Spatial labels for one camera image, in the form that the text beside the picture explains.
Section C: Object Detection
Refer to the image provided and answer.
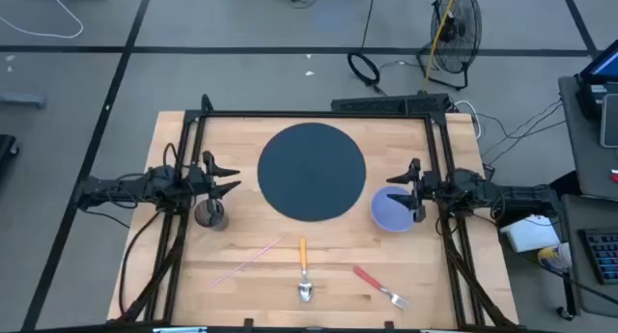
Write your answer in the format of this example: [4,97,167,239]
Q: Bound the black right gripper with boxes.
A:
[385,157,453,223]

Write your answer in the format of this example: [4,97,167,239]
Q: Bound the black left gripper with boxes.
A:
[185,151,242,214]

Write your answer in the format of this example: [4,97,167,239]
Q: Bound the lavender bowl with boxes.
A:
[370,185,417,234]

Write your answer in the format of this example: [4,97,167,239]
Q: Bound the dark faceted glass cup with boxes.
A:
[193,197,229,231]

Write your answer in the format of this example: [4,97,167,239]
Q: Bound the pink drinking straw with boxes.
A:
[210,236,284,287]

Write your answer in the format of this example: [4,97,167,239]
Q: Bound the red-handled metal fork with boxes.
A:
[353,265,410,310]

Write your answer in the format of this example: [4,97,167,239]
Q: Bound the black power strip box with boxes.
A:
[330,93,455,115]

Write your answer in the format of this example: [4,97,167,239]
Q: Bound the round dark woven placemat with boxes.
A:
[256,122,367,223]

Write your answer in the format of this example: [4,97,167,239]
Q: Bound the white box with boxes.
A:
[499,214,561,254]

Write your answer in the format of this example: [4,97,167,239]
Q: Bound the white and yellow bottle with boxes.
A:
[537,243,574,274]

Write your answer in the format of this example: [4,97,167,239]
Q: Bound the black floor fan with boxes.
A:
[417,0,483,92]

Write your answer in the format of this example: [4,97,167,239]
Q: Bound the grey desk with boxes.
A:
[558,74,618,202]

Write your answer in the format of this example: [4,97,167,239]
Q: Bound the black keyboard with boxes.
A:
[577,226,618,286]

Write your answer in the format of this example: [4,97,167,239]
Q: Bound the grey tablet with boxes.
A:
[600,93,618,149]

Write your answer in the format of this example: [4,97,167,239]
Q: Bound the dark keyboard desk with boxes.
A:
[559,195,618,319]

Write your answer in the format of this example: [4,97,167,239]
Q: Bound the grey floor bar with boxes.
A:
[0,92,47,110]

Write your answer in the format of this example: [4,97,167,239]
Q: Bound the open laptop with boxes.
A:
[576,41,618,120]

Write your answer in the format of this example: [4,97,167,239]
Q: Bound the short white looped cable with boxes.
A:
[453,99,483,140]

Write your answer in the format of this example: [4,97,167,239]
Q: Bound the black aluminium table frame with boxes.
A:
[108,94,520,332]

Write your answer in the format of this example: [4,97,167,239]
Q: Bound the black coiled cable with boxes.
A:
[347,0,387,96]

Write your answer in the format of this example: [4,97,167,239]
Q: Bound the thin black desk cables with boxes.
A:
[481,98,567,166]

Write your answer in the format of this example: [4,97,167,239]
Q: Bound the yellow hanging cable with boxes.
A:
[423,0,460,93]

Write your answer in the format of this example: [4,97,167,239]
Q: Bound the long white floor cable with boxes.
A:
[0,0,84,40]

